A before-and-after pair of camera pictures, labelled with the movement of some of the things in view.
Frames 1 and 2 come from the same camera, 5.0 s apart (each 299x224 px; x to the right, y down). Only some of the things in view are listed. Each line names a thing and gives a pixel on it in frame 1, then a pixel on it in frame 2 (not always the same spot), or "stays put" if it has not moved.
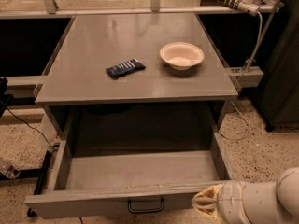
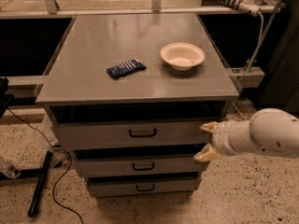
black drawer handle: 144,210 -> 142,135
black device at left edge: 5,98 stays put
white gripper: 230,200 -> 220,137
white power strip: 246,3 stays put
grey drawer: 110,182 -> 130,134
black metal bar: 31,213 stays put
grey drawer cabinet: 135,81 stays put
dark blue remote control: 124,68 stays put
